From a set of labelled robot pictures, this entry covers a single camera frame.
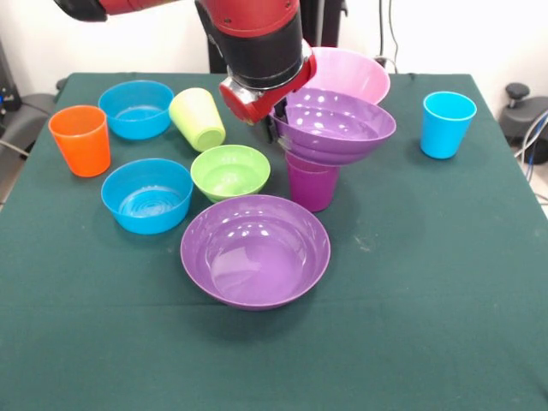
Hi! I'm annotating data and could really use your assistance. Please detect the blue bowl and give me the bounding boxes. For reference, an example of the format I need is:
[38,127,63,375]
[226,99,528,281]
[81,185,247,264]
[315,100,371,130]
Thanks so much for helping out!
[98,80,176,140]
[100,158,194,235]

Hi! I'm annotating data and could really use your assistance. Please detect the green ribbed bowl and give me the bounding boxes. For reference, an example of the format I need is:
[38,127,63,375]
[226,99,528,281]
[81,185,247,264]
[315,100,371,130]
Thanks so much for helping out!
[190,144,272,204]

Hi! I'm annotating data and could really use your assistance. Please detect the dark grey base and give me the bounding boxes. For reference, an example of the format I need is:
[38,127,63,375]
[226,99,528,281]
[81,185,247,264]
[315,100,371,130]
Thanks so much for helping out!
[499,96,548,149]

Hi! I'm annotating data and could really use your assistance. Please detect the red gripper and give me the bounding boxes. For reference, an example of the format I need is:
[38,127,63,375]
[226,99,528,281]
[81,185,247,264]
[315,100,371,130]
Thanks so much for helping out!
[217,40,319,145]

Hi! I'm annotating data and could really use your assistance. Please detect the orange cup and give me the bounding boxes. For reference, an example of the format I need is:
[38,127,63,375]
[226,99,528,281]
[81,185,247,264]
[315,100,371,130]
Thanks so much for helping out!
[47,104,112,178]

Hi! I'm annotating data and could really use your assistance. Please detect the large pink bowl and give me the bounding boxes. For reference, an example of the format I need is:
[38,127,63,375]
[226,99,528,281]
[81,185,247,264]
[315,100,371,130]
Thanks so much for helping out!
[307,46,391,106]

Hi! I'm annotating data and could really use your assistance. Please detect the blue cup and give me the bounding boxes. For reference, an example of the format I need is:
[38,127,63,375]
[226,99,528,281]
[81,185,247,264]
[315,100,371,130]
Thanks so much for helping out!
[420,91,478,160]

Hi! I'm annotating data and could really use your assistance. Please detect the blue and grey cables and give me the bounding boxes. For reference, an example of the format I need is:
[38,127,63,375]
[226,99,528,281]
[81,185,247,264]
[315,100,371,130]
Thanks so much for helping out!
[513,109,548,202]

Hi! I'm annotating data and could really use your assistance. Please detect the lime green cup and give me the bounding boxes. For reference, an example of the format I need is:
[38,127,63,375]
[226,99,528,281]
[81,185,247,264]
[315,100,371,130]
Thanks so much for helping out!
[168,87,227,153]

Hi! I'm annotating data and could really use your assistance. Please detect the black equipment box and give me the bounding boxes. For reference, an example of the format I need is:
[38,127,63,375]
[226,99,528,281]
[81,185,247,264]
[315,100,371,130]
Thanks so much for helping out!
[0,38,22,129]

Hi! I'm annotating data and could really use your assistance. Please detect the black wall cable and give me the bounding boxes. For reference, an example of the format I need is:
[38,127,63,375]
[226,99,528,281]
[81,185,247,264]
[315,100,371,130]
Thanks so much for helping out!
[374,0,401,74]

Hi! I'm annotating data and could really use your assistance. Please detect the grey chair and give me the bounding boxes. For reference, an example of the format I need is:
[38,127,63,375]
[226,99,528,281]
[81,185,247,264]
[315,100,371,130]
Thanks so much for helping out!
[0,92,57,156]

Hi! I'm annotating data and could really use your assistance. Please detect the purple bowl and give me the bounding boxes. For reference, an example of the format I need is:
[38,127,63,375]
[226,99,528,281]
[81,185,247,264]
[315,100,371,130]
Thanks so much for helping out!
[180,194,332,311]
[269,87,397,168]

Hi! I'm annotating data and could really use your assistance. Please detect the purple cup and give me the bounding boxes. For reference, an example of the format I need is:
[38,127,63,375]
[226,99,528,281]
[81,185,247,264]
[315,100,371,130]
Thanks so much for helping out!
[285,152,342,213]

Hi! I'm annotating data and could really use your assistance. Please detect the black knob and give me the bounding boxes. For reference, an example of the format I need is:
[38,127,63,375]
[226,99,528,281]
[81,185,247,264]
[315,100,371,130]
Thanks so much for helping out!
[503,82,533,113]

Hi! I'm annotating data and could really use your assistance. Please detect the dark green tablecloth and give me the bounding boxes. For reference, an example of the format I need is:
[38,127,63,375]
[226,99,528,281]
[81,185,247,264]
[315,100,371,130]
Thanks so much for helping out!
[0,71,548,411]

